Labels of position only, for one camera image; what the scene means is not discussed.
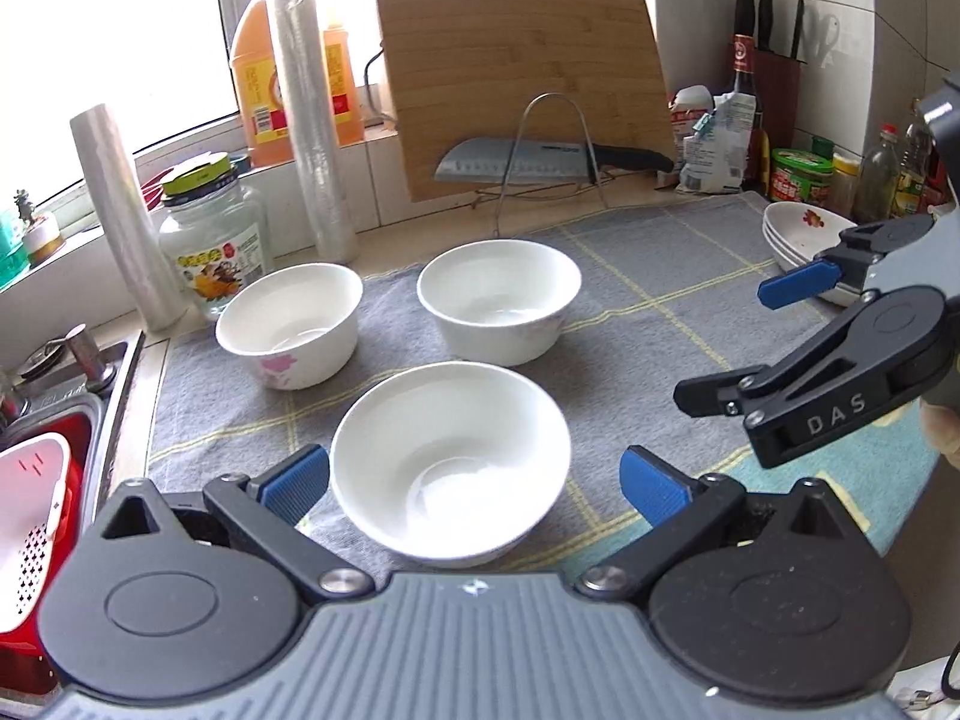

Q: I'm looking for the green-lid sauce jar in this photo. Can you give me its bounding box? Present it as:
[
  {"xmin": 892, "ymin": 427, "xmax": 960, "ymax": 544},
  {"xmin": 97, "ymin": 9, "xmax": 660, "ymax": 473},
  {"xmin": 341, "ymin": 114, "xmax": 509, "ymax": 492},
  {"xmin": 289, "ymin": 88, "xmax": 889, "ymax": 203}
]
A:
[{"xmin": 771, "ymin": 148, "xmax": 835, "ymax": 209}]

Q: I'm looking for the red plastic basin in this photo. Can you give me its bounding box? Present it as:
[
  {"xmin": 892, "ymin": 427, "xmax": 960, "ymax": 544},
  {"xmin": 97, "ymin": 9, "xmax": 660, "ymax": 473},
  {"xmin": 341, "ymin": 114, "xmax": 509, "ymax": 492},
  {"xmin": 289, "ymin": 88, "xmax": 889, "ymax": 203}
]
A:
[{"xmin": 0, "ymin": 390, "xmax": 106, "ymax": 706}]

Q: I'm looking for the bamboo cutting board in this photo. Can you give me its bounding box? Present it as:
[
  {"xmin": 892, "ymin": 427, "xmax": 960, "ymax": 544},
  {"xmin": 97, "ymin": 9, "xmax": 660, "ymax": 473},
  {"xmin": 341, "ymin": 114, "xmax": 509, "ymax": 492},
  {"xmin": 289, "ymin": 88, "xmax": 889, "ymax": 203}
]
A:
[{"xmin": 365, "ymin": 0, "xmax": 676, "ymax": 203}]

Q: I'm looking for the glass bottle red cap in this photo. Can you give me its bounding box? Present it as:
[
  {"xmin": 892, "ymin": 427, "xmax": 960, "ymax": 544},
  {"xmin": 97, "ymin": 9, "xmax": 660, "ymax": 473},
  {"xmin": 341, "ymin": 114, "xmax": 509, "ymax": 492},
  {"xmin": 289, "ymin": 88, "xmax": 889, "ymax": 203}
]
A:
[{"xmin": 851, "ymin": 124, "xmax": 901, "ymax": 222}]

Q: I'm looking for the plain white bowl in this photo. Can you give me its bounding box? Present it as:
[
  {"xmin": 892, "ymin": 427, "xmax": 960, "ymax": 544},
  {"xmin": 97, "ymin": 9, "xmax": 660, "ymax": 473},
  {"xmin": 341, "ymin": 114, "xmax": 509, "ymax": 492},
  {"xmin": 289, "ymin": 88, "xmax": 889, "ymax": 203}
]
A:
[
  {"xmin": 331, "ymin": 361, "xmax": 571, "ymax": 569},
  {"xmin": 417, "ymin": 238, "xmax": 582, "ymax": 367}
]

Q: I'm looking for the small potted plant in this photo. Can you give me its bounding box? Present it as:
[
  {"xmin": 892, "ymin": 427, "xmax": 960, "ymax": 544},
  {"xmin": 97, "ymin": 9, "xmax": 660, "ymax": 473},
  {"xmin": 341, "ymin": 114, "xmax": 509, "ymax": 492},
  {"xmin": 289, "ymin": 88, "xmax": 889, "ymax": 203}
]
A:
[{"xmin": 11, "ymin": 190, "xmax": 65, "ymax": 260}]

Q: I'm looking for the yellow-lid spice jar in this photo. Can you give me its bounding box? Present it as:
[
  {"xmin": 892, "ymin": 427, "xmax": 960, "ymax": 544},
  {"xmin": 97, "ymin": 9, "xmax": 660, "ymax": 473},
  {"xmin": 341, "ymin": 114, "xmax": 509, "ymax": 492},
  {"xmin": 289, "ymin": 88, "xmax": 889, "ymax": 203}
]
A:
[{"xmin": 831, "ymin": 154, "xmax": 861, "ymax": 215}]

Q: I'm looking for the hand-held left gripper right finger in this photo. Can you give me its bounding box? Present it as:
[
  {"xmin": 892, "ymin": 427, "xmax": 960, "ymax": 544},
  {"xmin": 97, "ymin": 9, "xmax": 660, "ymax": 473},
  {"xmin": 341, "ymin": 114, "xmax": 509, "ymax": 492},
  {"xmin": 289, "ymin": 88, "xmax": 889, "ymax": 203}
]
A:
[{"xmin": 574, "ymin": 445, "xmax": 875, "ymax": 605}]

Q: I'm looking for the dark soy sauce bottle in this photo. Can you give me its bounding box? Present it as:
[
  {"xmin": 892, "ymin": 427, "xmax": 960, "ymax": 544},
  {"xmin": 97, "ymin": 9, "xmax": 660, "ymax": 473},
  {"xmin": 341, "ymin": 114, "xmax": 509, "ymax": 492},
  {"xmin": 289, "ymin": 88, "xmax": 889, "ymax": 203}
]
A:
[{"xmin": 727, "ymin": 34, "xmax": 771, "ymax": 197}]

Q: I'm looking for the red white packet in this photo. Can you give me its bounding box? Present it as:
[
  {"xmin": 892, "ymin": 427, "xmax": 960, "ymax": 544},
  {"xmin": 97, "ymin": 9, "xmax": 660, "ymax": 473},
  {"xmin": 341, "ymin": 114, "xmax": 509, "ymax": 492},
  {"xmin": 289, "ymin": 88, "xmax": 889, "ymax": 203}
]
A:
[{"xmin": 667, "ymin": 85, "xmax": 713, "ymax": 188}]

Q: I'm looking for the santoku knife black handle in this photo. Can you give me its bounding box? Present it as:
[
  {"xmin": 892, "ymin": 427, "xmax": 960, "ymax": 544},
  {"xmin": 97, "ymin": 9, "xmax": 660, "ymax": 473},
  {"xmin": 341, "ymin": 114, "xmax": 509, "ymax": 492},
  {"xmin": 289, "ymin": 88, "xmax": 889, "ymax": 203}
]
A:
[{"xmin": 435, "ymin": 136, "xmax": 674, "ymax": 185}]

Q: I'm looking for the metal sink fitting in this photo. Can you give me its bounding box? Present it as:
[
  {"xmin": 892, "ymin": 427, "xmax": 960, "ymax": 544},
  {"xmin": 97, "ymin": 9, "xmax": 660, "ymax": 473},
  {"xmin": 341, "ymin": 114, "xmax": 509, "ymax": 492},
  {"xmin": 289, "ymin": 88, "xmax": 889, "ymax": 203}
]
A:
[{"xmin": 45, "ymin": 324, "xmax": 113, "ymax": 391}]

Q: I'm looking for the white pink colander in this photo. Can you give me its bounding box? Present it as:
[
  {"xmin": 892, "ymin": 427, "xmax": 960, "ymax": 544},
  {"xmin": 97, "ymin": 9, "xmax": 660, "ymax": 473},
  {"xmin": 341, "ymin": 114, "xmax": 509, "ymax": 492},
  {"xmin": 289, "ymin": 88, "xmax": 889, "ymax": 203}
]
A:
[{"xmin": 0, "ymin": 435, "xmax": 76, "ymax": 635}]

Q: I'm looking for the orange cooking oil bottle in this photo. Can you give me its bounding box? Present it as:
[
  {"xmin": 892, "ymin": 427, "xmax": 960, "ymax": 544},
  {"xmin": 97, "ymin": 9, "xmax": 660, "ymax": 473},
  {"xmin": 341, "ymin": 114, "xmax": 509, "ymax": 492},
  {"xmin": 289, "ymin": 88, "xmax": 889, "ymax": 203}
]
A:
[{"xmin": 229, "ymin": 0, "xmax": 366, "ymax": 170}]

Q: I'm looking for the red plastic object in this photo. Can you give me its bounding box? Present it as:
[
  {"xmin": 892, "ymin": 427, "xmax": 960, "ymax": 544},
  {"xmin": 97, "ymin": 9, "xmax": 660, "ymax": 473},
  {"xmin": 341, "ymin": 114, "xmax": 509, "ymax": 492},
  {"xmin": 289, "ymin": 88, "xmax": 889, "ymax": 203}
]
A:
[{"xmin": 137, "ymin": 169, "xmax": 175, "ymax": 212}]

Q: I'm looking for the green dish soap bottle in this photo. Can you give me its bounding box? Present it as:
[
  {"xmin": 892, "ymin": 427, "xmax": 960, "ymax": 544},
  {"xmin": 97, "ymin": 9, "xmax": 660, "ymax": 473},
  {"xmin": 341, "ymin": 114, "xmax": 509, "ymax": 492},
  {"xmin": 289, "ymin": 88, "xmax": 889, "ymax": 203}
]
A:
[{"xmin": 0, "ymin": 206, "xmax": 31, "ymax": 290}]

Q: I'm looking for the glass jar green lid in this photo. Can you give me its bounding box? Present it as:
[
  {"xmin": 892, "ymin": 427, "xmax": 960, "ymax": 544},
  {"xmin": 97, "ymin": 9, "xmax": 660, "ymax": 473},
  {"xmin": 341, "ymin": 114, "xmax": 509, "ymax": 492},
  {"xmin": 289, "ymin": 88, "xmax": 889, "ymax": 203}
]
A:
[{"xmin": 157, "ymin": 152, "xmax": 275, "ymax": 320}]

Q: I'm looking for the person's right hand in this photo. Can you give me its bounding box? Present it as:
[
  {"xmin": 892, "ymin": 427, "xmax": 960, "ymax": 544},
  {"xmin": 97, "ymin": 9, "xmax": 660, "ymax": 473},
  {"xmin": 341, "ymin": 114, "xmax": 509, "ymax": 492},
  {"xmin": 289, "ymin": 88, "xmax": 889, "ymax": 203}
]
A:
[{"xmin": 919, "ymin": 397, "xmax": 960, "ymax": 475}]

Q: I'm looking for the thin plastic wrap roll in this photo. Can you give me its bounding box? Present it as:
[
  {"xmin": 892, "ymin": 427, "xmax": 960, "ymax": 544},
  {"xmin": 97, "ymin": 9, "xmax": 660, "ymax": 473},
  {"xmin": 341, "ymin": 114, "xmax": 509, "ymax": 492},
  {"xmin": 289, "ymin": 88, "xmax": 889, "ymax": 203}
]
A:
[{"xmin": 70, "ymin": 106, "xmax": 188, "ymax": 332}]

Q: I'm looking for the white blue printed packet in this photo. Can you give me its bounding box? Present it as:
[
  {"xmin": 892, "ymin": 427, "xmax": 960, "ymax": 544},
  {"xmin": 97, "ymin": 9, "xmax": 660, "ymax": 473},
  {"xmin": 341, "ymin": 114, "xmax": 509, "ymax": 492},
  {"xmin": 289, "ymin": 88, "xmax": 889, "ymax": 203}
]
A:
[{"xmin": 679, "ymin": 92, "xmax": 757, "ymax": 196}]

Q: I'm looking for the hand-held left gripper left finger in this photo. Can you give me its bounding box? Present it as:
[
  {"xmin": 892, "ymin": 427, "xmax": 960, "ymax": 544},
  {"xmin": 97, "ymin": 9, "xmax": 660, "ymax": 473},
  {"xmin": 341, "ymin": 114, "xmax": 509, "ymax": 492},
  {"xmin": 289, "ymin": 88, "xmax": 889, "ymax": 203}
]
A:
[{"xmin": 79, "ymin": 444, "xmax": 376, "ymax": 605}]

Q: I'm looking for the grey checked cloth mat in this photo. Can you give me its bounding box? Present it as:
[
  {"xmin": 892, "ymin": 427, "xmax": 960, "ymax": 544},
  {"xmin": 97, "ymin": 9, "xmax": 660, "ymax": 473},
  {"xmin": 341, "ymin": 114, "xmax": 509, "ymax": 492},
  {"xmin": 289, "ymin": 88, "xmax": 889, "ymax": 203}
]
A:
[{"xmin": 146, "ymin": 191, "xmax": 946, "ymax": 593}]

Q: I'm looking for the metal wire rack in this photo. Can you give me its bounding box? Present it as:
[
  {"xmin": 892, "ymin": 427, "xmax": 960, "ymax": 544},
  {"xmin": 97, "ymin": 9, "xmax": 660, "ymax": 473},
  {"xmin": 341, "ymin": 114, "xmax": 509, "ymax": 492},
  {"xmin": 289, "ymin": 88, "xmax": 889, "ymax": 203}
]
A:
[{"xmin": 471, "ymin": 92, "xmax": 638, "ymax": 237}]

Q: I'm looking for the window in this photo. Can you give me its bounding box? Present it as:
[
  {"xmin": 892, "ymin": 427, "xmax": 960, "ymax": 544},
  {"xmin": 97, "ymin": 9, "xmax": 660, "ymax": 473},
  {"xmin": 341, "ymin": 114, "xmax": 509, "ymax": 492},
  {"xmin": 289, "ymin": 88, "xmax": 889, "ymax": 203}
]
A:
[{"xmin": 0, "ymin": 0, "xmax": 608, "ymax": 196}]

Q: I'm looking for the thick plastic wrap roll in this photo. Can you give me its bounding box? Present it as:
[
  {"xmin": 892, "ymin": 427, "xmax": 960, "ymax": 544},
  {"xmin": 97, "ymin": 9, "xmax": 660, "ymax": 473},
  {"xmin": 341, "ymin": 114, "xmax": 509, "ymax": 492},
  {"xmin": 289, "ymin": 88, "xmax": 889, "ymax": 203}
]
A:
[{"xmin": 268, "ymin": 0, "xmax": 359, "ymax": 265}]

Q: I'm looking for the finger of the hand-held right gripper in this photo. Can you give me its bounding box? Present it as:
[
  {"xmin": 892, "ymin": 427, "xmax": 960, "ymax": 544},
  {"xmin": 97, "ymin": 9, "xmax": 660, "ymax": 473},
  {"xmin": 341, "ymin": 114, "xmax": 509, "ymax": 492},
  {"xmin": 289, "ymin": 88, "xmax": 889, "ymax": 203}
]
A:
[
  {"xmin": 673, "ymin": 309, "xmax": 875, "ymax": 421},
  {"xmin": 759, "ymin": 225, "xmax": 890, "ymax": 310}
]

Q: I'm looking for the bottle yellow-green label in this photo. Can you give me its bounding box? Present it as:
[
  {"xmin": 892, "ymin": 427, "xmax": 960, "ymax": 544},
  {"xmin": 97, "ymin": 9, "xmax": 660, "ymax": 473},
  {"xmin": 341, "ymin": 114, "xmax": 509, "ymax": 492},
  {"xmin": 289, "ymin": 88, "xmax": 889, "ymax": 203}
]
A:
[{"xmin": 894, "ymin": 100, "xmax": 935, "ymax": 215}]

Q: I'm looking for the white bowl pink flower print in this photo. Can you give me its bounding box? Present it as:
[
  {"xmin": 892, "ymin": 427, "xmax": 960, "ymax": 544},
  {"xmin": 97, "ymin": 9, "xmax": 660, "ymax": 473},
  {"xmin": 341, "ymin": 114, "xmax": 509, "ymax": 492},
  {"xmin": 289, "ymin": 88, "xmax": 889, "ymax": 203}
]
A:
[{"xmin": 216, "ymin": 262, "xmax": 364, "ymax": 391}]

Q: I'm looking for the dark red knife block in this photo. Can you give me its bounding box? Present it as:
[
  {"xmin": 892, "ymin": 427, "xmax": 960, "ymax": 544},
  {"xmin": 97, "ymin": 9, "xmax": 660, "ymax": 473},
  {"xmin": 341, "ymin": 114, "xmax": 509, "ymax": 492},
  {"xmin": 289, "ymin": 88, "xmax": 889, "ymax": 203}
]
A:
[{"xmin": 752, "ymin": 47, "xmax": 805, "ymax": 155}]

